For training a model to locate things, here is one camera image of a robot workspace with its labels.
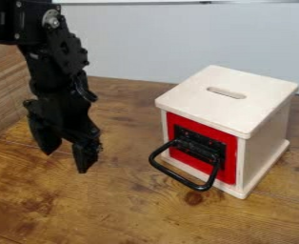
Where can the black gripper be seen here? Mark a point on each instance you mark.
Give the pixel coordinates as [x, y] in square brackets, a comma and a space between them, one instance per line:
[59, 116]

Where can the red drawer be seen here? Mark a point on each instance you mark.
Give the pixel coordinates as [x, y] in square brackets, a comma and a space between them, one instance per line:
[227, 174]

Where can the black metal drawer handle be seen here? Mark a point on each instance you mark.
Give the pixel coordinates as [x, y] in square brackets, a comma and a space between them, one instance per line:
[190, 168]

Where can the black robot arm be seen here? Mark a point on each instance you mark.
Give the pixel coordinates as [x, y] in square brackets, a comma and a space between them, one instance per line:
[33, 25]

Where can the wooden slatted panel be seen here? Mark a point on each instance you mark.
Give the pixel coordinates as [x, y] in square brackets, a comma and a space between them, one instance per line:
[13, 86]

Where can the light wooden box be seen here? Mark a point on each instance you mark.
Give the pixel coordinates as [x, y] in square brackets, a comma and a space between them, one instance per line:
[243, 104]

